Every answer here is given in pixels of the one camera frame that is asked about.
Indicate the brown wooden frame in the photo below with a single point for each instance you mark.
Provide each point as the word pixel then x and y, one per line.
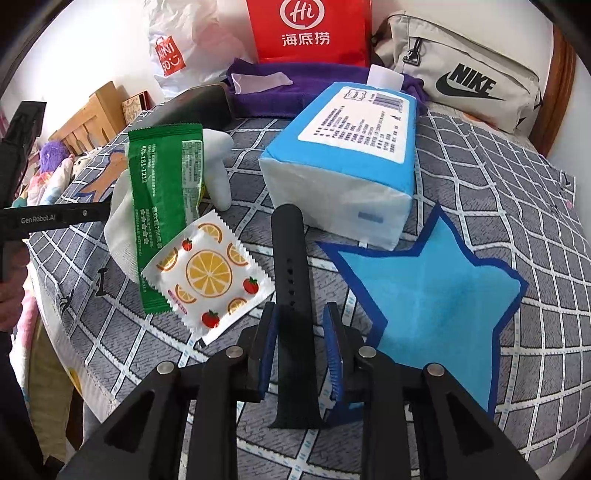
pixel 561 92

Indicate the red paper bag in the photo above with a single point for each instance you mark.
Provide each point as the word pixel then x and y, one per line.
pixel 351 46

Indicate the green snack packet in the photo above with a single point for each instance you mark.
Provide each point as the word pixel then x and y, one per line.
pixel 161 184

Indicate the dark green tin box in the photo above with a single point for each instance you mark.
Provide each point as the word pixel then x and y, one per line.
pixel 194 108

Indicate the grey checked bed sheet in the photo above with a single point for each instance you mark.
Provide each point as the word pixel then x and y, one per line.
pixel 461 152

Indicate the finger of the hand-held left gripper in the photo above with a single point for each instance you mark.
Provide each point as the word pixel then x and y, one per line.
pixel 55 216

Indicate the clear plastic wrapper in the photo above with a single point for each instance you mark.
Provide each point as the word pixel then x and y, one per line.
pixel 258 83

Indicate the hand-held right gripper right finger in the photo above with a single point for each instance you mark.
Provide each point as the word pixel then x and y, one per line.
pixel 330 344

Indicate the white shopping bag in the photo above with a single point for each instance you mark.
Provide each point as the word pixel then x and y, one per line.
pixel 203 41

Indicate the blue tissue pack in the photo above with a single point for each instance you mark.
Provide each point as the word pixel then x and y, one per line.
pixel 332 184

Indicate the mint green microfiber cloth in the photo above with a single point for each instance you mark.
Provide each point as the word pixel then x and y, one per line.
pixel 217 175

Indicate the purple towel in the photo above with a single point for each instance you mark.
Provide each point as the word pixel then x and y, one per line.
pixel 277 104

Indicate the purple plush toy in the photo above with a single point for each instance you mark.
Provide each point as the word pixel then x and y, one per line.
pixel 53 154

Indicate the person's left hand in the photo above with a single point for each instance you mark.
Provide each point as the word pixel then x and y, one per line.
pixel 13 304

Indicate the pastel plush toy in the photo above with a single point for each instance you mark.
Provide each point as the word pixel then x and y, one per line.
pixel 46 184

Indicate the white sponge block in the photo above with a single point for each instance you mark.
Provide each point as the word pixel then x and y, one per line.
pixel 385 77

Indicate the patterned brown box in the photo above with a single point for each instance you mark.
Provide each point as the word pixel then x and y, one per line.
pixel 135 107

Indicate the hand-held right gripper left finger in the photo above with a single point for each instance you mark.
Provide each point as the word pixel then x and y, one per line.
pixel 270 339

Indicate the grey waist bag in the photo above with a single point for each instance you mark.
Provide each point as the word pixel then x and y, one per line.
pixel 438 55

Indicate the orange print packet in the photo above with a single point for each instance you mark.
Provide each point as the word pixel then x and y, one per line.
pixel 207 272

